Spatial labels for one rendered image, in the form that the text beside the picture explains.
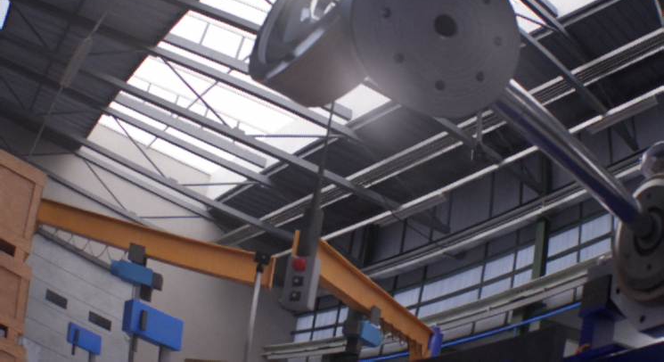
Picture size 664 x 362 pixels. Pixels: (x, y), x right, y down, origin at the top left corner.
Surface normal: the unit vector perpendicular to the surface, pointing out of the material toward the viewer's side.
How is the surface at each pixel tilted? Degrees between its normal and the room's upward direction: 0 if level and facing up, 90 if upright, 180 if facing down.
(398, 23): 131
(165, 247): 90
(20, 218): 90
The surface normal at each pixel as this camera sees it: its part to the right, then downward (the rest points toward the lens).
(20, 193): 0.57, -0.26
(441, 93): 0.25, 0.35
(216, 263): 0.06, -0.41
